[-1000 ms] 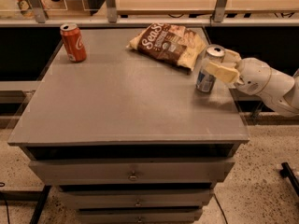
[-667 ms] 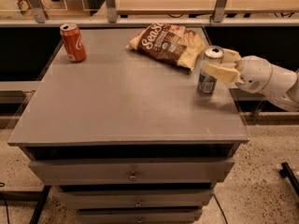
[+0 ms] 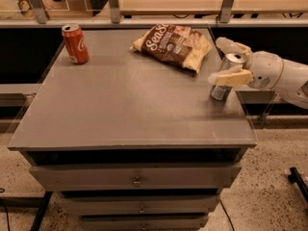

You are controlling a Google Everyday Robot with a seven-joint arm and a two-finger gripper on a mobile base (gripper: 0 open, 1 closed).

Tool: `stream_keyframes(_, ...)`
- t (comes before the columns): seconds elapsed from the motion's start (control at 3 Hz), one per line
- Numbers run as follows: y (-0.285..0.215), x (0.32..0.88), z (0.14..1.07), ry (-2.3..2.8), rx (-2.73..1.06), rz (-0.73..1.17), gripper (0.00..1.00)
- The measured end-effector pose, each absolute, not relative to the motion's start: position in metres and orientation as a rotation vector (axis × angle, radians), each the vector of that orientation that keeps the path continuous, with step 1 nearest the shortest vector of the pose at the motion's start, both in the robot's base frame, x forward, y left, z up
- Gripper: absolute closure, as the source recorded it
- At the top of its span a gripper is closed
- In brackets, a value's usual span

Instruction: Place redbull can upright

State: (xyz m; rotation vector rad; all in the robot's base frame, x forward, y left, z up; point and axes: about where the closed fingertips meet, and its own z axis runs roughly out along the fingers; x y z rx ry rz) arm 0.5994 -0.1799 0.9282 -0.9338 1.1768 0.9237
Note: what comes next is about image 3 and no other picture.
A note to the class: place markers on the black floor stand right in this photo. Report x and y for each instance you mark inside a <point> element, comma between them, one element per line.
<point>295,177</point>

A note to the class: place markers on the brown chip bag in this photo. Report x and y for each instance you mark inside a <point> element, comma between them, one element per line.
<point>178,45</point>

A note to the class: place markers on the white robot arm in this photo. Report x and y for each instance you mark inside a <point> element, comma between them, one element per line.
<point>292,84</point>

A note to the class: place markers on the grey drawer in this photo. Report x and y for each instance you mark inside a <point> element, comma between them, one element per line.
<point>74,178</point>
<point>143,223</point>
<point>162,204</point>

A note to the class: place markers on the bottom grey drawer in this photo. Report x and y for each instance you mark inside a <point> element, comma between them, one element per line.
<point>143,223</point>

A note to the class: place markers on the top grey drawer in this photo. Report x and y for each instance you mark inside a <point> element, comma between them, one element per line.
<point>74,178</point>

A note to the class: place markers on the black floor bar left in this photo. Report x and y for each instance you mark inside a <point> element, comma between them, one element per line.
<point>41,211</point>

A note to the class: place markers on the silver redbull can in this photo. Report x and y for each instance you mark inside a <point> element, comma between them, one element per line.
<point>229,75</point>

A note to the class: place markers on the grey drawer cabinet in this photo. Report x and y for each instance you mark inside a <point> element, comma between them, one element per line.
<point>122,108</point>

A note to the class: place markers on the middle grey drawer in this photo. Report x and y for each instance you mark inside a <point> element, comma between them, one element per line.
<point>162,204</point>

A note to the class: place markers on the red cola can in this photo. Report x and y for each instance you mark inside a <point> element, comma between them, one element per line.
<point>75,43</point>

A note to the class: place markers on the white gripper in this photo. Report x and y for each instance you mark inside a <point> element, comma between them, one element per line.
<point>267,71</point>

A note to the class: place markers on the grey metal railing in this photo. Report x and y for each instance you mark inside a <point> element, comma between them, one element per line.
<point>51,14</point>

